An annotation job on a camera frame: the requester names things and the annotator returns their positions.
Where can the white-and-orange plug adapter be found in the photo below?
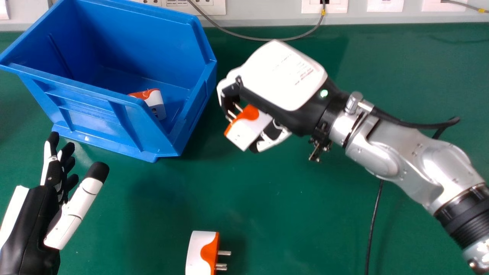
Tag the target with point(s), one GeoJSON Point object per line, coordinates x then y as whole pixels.
{"type": "Point", "coordinates": [199, 252]}
{"type": "Point", "coordinates": [153, 100]}
{"type": "Point", "coordinates": [246, 128]}

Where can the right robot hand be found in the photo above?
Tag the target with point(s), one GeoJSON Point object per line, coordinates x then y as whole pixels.
{"type": "Point", "coordinates": [284, 82]}

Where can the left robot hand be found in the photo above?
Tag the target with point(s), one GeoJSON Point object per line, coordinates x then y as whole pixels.
{"type": "Point", "coordinates": [26, 225]}

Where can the white socket strip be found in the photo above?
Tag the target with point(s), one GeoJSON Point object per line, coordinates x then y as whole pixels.
{"type": "Point", "coordinates": [385, 4]}
{"type": "Point", "coordinates": [214, 7]}
{"type": "Point", "coordinates": [431, 4]}
{"type": "Point", "coordinates": [336, 5]}

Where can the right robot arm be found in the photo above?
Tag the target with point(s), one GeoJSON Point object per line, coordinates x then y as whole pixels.
{"type": "Point", "coordinates": [405, 160]}

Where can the blue plastic bin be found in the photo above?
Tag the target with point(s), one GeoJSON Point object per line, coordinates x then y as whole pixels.
{"type": "Point", "coordinates": [88, 53]}

